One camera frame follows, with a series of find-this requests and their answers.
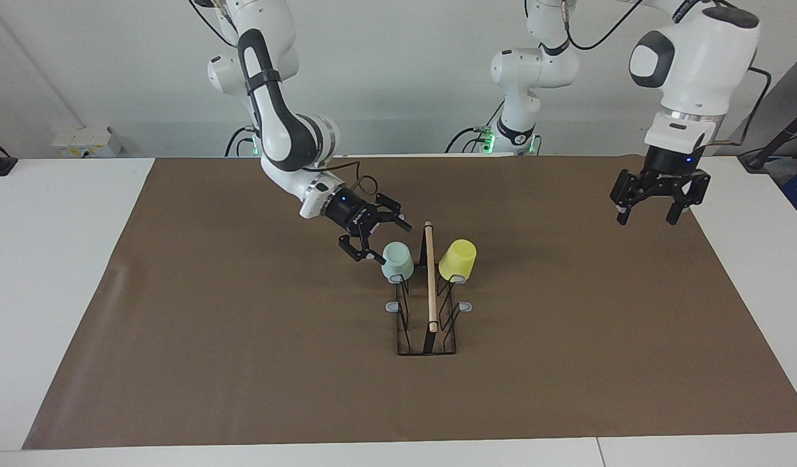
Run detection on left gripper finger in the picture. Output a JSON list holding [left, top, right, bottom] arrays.
[[666, 172, 711, 226], [610, 170, 655, 226]]

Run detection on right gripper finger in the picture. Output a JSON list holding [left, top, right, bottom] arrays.
[[369, 193, 413, 233], [338, 224, 386, 265]]

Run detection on pale green plastic cup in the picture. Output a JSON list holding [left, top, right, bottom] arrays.
[[381, 242, 414, 281]]

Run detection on yellow plastic cup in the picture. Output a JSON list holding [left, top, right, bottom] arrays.
[[438, 239, 477, 283]]

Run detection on black stand pole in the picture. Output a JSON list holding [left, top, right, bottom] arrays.
[[737, 104, 797, 173]]

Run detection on brown table mat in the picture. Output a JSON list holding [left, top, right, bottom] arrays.
[[22, 156, 797, 450]]

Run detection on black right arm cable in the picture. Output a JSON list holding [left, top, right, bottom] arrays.
[[320, 161, 379, 198]]

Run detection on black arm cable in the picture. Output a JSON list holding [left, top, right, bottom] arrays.
[[320, 161, 379, 198], [721, 65, 772, 147]]

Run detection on black wire cup rack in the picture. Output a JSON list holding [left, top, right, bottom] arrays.
[[385, 221, 473, 357]]

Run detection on black left base cable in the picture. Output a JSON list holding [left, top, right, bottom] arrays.
[[445, 97, 506, 154]]

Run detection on black base cable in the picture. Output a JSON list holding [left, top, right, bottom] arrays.
[[445, 97, 506, 154], [224, 126, 253, 156]]

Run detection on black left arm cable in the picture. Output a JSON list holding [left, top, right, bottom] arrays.
[[721, 65, 772, 147]]

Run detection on black right base cable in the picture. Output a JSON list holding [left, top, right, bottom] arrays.
[[224, 126, 253, 156]]

